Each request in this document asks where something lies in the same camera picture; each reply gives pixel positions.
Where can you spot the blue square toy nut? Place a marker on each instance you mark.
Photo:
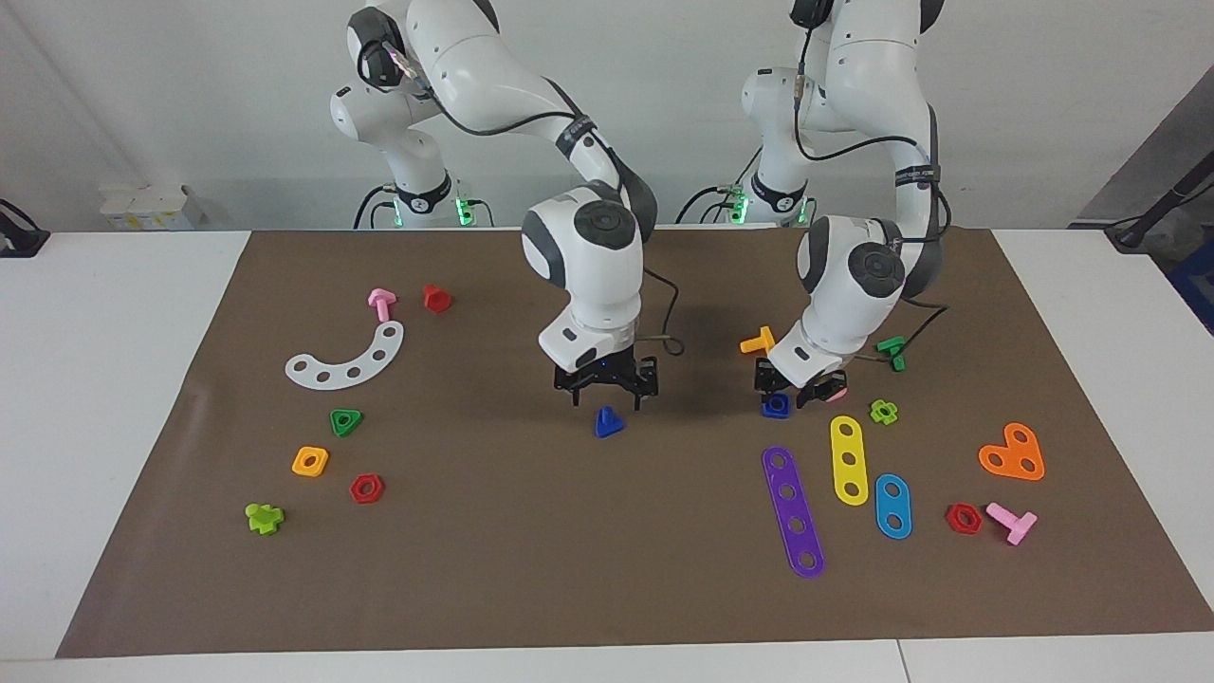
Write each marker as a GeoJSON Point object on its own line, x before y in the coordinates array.
{"type": "Point", "coordinates": [768, 411]}

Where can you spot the purple four-hole strip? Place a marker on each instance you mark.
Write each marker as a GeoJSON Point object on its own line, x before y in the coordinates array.
{"type": "Point", "coordinates": [792, 509]}

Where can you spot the brown table mat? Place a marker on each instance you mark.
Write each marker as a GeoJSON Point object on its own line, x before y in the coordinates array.
{"type": "Point", "coordinates": [607, 569]}

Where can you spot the orange square toy nut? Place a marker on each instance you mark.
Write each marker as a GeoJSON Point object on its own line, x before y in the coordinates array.
{"type": "Point", "coordinates": [298, 467]}

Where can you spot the green toy bolt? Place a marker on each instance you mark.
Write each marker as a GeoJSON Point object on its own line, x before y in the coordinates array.
{"type": "Point", "coordinates": [896, 360]}

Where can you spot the black clamp mount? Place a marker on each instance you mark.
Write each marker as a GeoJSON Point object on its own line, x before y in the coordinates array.
{"type": "Point", "coordinates": [19, 242]}

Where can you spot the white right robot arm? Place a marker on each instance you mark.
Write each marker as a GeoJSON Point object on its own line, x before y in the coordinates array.
{"type": "Point", "coordinates": [588, 275]}

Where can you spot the white curved five-hole plate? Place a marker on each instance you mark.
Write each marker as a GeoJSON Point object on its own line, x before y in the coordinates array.
{"type": "Point", "coordinates": [366, 364]}

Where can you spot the pink toy bolt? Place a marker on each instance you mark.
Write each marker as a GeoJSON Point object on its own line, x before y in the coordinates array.
{"type": "Point", "coordinates": [1005, 517]}
{"type": "Point", "coordinates": [381, 302]}

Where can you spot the red hexagon toy nut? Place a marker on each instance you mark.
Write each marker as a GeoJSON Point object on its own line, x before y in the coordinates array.
{"type": "Point", "coordinates": [355, 493]}
{"type": "Point", "coordinates": [952, 522]}

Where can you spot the yellow three-hole strip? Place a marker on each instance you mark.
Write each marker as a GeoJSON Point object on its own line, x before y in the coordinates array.
{"type": "Point", "coordinates": [848, 445]}

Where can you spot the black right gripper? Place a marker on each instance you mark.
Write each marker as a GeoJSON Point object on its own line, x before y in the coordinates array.
{"type": "Point", "coordinates": [616, 368]}

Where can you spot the green cross toy nut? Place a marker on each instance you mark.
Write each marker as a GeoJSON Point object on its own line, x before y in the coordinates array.
{"type": "Point", "coordinates": [877, 416]}

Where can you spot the white adapter boxes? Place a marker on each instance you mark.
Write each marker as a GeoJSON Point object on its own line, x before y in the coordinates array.
{"type": "Point", "coordinates": [152, 209]}

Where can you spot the orange toy bolt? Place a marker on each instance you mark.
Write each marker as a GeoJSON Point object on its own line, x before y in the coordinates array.
{"type": "Point", "coordinates": [756, 343]}

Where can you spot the blue crate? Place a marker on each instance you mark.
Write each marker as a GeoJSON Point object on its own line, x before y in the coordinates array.
{"type": "Point", "coordinates": [1200, 285]}

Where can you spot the blue triangle-head toy bolt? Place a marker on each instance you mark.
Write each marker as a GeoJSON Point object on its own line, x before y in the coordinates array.
{"type": "Point", "coordinates": [608, 425]}

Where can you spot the red hexagon-head toy bolt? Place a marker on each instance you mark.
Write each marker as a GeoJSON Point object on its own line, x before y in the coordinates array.
{"type": "Point", "coordinates": [436, 300]}

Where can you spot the green triangle toy nut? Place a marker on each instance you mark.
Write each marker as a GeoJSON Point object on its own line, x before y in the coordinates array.
{"type": "Point", "coordinates": [338, 429]}

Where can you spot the grey partition panel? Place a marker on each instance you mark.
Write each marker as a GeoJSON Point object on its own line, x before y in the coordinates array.
{"type": "Point", "coordinates": [1138, 161]}

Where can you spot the lime cross-head toy bolt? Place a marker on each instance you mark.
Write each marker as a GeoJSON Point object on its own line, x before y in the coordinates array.
{"type": "Point", "coordinates": [263, 519]}

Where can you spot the orange heart-shaped plate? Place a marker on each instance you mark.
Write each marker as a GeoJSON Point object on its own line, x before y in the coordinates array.
{"type": "Point", "coordinates": [1012, 453]}

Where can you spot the blue two-hole strip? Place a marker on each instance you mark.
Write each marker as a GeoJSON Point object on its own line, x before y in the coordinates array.
{"type": "Point", "coordinates": [892, 507]}

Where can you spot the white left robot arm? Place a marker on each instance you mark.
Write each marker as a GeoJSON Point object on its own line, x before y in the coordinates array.
{"type": "Point", "coordinates": [844, 294]}

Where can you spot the black stand pole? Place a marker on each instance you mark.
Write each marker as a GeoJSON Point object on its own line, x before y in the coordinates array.
{"type": "Point", "coordinates": [1129, 232]}

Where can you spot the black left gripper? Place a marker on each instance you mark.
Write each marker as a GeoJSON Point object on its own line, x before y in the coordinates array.
{"type": "Point", "coordinates": [801, 391]}

